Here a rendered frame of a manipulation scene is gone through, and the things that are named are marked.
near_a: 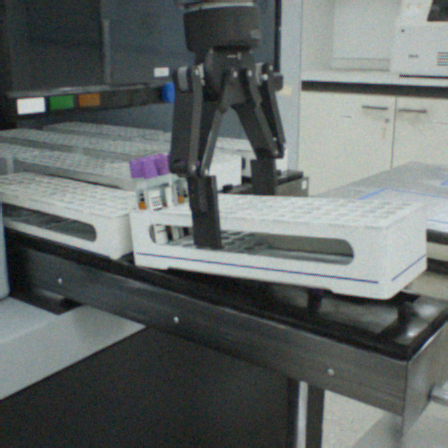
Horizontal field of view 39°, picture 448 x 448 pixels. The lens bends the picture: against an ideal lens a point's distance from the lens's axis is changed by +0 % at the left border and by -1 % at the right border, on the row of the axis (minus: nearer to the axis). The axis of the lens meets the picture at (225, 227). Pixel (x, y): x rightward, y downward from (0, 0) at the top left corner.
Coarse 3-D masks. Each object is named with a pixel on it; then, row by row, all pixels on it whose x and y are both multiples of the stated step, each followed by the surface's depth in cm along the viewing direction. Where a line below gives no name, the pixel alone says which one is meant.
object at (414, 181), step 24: (408, 168) 120; (432, 168) 120; (336, 192) 101; (360, 192) 101; (384, 192) 101; (408, 192) 101; (432, 192) 101; (432, 216) 87; (432, 240) 81; (408, 288) 132; (288, 384) 103; (288, 408) 104; (288, 432) 105; (384, 432) 129; (408, 432) 129; (432, 432) 129
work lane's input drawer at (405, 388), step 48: (48, 288) 77; (96, 288) 71; (144, 288) 66; (192, 288) 64; (240, 288) 66; (288, 288) 66; (192, 336) 64; (240, 336) 60; (288, 336) 56; (336, 336) 55; (384, 336) 52; (432, 336) 55; (336, 384) 54; (384, 384) 52; (432, 384) 56
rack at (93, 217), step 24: (0, 192) 82; (24, 192) 82; (48, 192) 81; (72, 192) 82; (96, 192) 82; (120, 192) 81; (24, 216) 84; (48, 216) 84; (72, 216) 74; (96, 216) 71; (120, 216) 70; (72, 240) 75; (96, 240) 72; (120, 240) 71
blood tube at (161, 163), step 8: (160, 160) 66; (160, 168) 67; (168, 168) 67; (160, 176) 67; (168, 176) 67; (160, 184) 67; (168, 184) 67; (160, 192) 68; (168, 192) 67; (168, 200) 68; (168, 232) 69; (176, 232) 69
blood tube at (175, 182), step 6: (168, 156) 68; (168, 162) 68; (174, 180) 69; (180, 180) 69; (174, 186) 69; (180, 186) 69; (174, 192) 69; (180, 192) 69; (174, 198) 69; (180, 198) 69; (180, 228) 70; (186, 228) 70; (180, 234) 70; (186, 234) 70
